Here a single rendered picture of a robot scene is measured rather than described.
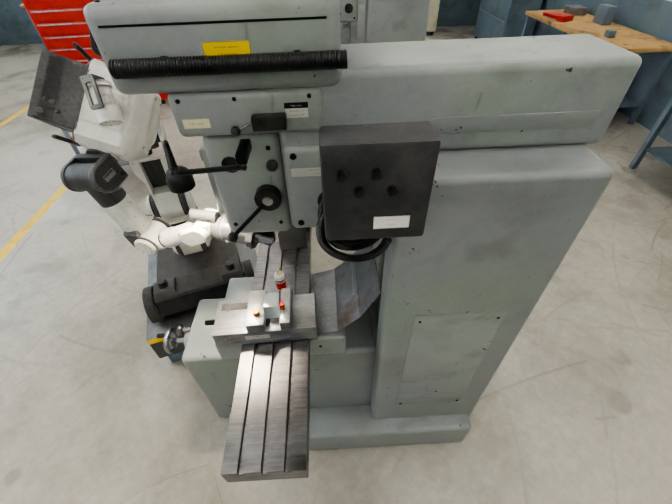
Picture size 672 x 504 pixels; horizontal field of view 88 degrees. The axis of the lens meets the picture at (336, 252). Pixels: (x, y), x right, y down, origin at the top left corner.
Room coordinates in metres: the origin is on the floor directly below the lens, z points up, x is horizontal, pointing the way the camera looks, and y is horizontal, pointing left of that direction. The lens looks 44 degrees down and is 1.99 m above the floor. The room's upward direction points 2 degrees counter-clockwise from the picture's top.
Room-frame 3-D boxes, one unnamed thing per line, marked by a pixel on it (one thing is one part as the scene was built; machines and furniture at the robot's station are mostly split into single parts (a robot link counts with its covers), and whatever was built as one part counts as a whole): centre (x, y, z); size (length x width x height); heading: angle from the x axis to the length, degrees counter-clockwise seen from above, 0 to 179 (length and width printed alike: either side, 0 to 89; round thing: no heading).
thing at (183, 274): (1.52, 0.83, 0.59); 0.64 x 0.52 x 0.33; 19
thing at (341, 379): (0.89, 0.25, 0.43); 0.81 x 0.32 x 0.60; 91
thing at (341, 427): (0.89, -0.02, 0.10); 1.20 x 0.60 x 0.20; 91
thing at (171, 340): (0.88, 0.73, 0.63); 0.16 x 0.12 x 0.12; 91
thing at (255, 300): (0.74, 0.28, 1.02); 0.15 x 0.06 x 0.04; 3
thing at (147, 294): (1.20, 1.00, 0.50); 0.20 x 0.05 x 0.20; 19
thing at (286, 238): (1.25, 0.20, 1.03); 0.22 x 0.12 x 0.20; 8
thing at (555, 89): (0.90, -0.27, 1.66); 0.80 x 0.23 x 0.20; 91
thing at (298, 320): (0.74, 0.25, 0.98); 0.35 x 0.15 x 0.11; 93
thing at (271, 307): (0.74, 0.22, 1.04); 0.06 x 0.05 x 0.06; 3
